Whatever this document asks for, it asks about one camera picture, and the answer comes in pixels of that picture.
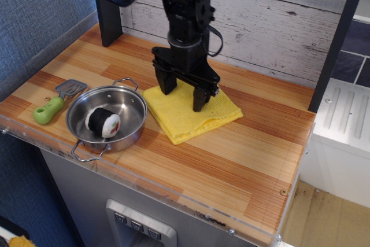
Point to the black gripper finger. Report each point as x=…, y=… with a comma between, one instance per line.
x=201, y=96
x=166, y=80

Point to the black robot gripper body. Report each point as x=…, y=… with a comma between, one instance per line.
x=188, y=63

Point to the yellow cloth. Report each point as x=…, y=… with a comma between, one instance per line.
x=174, y=112

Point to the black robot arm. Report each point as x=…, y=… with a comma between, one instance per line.
x=190, y=21

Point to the stainless steel pot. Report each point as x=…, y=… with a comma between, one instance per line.
x=121, y=98

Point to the white ribbed appliance top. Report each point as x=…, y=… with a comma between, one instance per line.
x=343, y=115

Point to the plush sushi roll toy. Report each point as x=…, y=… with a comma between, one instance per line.
x=103, y=122

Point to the clear acrylic table edge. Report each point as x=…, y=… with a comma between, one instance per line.
x=237, y=178

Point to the silver dispenser control panel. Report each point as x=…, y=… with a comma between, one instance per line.
x=133, y=228

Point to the yellow object bottom left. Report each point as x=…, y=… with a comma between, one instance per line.
x=20, y=242

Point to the green handled grey spatula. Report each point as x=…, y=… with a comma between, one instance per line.
x=44, y=114

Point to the right dark vertical post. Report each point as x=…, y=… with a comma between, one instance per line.
x=333, y=53

